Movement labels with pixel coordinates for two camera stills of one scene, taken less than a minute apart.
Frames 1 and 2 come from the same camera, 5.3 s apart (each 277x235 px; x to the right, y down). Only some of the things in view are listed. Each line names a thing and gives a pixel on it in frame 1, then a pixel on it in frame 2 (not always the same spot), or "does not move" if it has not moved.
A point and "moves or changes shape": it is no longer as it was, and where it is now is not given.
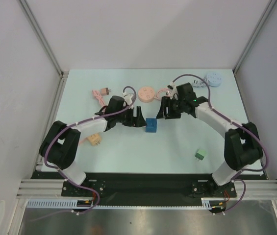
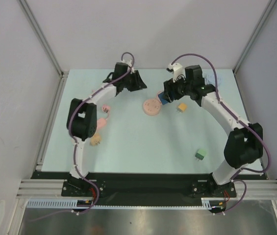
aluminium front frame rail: x=249 y=188 does not move
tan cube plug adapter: x=95 y=139 does not move
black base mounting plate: x=146 y=189 does not move
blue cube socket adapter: x=151 y=126 moves or changes shape
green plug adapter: x=200 y=153 does not move
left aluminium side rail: x=56 y=108 does not move
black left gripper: x=133 y=120 → x=138 y=83
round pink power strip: x=146 y=94 → x=152 y=107
